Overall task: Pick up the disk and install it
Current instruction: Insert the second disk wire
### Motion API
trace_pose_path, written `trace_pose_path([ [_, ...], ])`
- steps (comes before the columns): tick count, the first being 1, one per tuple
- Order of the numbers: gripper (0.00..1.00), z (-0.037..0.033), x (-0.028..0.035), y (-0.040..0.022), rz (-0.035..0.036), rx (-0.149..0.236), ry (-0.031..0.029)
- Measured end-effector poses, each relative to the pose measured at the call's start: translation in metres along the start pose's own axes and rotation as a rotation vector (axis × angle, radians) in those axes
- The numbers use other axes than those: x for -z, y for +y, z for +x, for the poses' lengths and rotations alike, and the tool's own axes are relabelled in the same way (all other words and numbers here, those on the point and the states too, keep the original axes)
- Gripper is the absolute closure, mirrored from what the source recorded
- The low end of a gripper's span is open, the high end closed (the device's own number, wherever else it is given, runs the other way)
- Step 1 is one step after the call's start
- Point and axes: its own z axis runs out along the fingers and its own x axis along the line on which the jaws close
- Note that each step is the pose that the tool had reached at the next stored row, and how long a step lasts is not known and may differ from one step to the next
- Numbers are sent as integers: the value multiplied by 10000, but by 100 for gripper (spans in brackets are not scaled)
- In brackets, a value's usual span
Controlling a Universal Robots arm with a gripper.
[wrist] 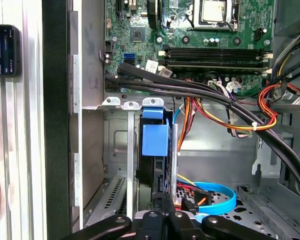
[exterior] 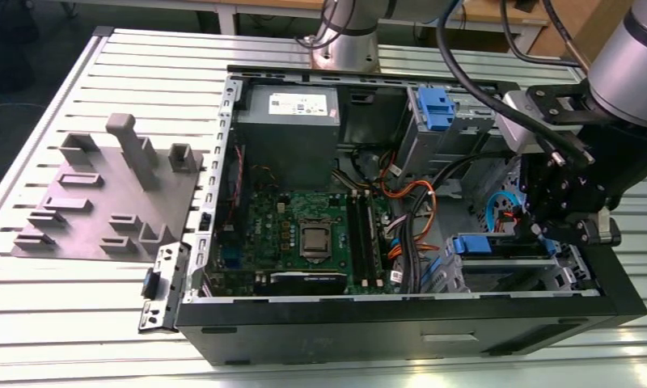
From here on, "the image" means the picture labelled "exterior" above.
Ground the silver CPU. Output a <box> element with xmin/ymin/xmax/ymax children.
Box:
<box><xmin>302</xmin><ymin>226</ymin><xmax>335</xmax><ymax>254</ymax></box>

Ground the black cable bundle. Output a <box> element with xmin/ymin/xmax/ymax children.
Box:
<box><xmin>398</xmin><ymin>149</ymin><xmax>519</xmax><ymax>294</ymax></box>

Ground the thin red wire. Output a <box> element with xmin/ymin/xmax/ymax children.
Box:
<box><xmin>231</xmin><ymin>143</ymin><xmax>250</xmax><ymax>231</ymax></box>

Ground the RAM stick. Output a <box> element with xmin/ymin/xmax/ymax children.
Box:
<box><xmin>362</xmin><ymin>188</ymin><xmax>386</xmax><ymax>286</ymax></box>

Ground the black PC case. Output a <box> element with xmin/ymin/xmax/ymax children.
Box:
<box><xmin>138</xmin><ymin>63</ymin><xmax>647</xmax><ymax>367</ymax></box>

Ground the orange wire bundle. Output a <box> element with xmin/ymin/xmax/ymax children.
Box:
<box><xmin>381</xmin><ymin>179</ymin><xmax>443</xmax><ymax>268</ymax></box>

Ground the grey power supply unit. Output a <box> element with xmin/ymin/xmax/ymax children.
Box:
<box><xmin>231</xmin><ymin>84</ymin><xmax>342</xmax><ymax>191</ymax></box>

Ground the blue drive latch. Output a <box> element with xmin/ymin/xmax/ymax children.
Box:
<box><xmin>418</xmin><ymin>86</ymin><xmax>458</xmax><ymax>133</ymax></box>

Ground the wooden cabinet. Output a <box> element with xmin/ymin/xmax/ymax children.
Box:
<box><xmin>538</xmin><ymin>0</ymin><xmax>636</xmax><ymax>68</ymax></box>

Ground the grey parts rack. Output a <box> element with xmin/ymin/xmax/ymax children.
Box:
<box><xmin>9</xmin><ymin>112</ymin><xmax>206</xmax><ymax>263</ymax></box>

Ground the blue data wire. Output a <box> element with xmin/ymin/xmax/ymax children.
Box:
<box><xmin>485</xmin><ymin>189</ymin><xmax>527</xmax><ymax>238</ymax></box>

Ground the metal disk bay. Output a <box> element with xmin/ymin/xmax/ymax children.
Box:
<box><xmin>445</xmin><ymin>232</ymin><xmax>598</xmax><ymax>294</ymax></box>

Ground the metal expansion slot bracket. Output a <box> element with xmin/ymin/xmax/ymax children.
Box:
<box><xmin>138</xmin><ymin>240</ymin><xmax>191</xmax><ymax>335</ymax></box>

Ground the black graphics card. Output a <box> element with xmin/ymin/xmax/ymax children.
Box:
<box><xmin>252</xmin><ymin>269</ymin><xmax>350</xmax><ymax>296</ymax></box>

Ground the hard disk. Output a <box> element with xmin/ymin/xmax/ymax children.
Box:
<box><xmin>425</xmin><ymin>234</ymin><xmax>573</xmax><ymax>292</ymax></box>

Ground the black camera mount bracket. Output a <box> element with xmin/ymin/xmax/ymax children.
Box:
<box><xmin>526</xmin><ymin>83</ymin><xmax>594</xmax><ymax>124</ymax></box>

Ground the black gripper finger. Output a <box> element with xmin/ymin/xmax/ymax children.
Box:
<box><xmin>538</xmin><ymin>208</ymin><xmax>622</xmax><ymax>248</ymax></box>
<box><xmin>521</xmin><ymin>155</ymin><xmax>554</xmax><ymax>238</ymax></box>

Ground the black orange power wire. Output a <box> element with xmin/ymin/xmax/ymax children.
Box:
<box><xmin>494</xmin><ymin>206</ymin><xmax>537</xmax><ymax>243</ymax></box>

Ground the CPU socket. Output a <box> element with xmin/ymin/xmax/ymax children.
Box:
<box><xmin>296</xmin><ymin>217</ymin><xmax>340</xmax><ymax>264</ymax></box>

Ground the metal optical drive cage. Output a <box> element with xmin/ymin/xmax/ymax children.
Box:
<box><xmin>397</xmin><ymin>82</ymin><xmax>522</xmax><ymax>179</ymax></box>

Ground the green motherboard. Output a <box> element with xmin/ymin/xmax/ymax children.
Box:
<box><xmin>207</xmin><ymin>189</ymin><xmax>406</xmax><ymax>298</ymax></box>

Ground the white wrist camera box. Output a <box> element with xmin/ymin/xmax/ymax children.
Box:
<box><xmin>497</xmin><ymin>89</ymin><xmax>553</xmax><ymax>155</ymax></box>

